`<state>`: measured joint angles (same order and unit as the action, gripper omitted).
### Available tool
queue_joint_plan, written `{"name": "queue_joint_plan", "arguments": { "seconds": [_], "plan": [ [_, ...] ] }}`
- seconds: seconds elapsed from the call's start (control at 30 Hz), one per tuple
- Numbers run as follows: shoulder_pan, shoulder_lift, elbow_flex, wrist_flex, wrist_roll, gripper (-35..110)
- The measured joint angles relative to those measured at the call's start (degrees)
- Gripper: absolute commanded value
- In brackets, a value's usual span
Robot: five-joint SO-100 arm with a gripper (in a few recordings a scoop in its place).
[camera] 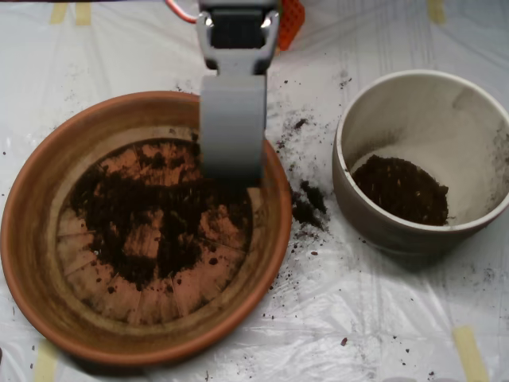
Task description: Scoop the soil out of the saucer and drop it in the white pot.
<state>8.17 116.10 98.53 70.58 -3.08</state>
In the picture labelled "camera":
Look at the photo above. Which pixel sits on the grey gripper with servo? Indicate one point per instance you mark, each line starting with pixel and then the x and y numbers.
pixel 234 115

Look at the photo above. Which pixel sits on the dark soil pile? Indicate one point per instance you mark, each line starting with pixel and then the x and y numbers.
pixel 111 203

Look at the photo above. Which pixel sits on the dark soil heap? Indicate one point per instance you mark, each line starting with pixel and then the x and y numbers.
pixel 401 195

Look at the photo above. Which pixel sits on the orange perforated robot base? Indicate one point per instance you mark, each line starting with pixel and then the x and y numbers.
pixel 292 24

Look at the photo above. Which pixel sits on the spilled soil clump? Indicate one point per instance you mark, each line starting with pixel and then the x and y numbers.
pixel 306 209

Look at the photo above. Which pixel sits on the white plant pot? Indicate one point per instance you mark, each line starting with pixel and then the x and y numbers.
pixel 397 242

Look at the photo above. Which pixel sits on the terracotta plant saucer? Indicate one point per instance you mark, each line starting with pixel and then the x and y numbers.
pixel 28 258

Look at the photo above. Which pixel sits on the beige masking tape strip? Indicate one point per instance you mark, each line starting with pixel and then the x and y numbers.
pixel 45 362
pixel 59 14
pixel 84 15
pixel 471 354
pixel 436 12

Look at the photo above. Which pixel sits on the clear plastic cover sheet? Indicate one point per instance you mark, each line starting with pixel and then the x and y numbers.
pixel 358 318

